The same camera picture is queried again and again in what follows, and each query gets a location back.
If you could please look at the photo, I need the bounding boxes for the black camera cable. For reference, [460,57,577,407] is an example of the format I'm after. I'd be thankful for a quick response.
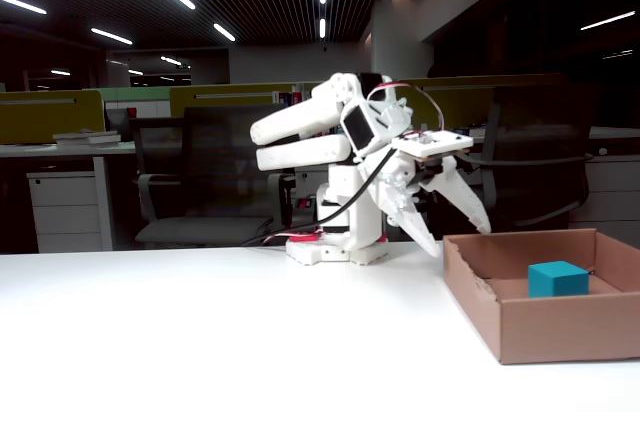
[239,146,396,248]

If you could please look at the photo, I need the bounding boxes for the stack of books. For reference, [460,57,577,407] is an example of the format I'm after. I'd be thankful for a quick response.
[51,129,123,147]

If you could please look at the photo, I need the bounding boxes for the blue cube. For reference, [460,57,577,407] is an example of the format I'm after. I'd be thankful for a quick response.
[528,260,592,300]

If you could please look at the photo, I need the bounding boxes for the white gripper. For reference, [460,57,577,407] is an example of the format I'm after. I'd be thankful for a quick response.
[372,148,494,259]

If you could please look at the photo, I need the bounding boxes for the white drawer cabinet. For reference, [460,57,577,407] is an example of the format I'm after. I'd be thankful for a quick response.
[26,168,115,255]

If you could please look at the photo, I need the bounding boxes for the brown cardboard box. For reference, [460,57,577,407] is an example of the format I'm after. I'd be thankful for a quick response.
[442,228,640,366]

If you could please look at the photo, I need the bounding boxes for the black mesh office chair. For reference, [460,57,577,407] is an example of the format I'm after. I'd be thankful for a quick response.
[477,82,597,231]
[128,104,297,248]

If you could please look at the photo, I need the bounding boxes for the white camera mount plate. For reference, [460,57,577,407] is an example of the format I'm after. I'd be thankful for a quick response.
[391,130,475,158]

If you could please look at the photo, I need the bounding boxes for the yellow desk partition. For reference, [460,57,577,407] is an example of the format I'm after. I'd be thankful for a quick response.
[399,73,569,131]
[169,82,324,118]
[0,89,107,146]

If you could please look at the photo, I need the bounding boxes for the green desk partition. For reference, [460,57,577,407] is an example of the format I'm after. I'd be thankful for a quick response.
[97,86,174,104]

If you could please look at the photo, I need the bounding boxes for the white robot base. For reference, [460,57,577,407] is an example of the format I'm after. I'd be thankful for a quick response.
[284,233,390,268]

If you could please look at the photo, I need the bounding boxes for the red white servo wire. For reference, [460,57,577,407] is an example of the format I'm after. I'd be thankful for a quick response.
[366,82,447,131]

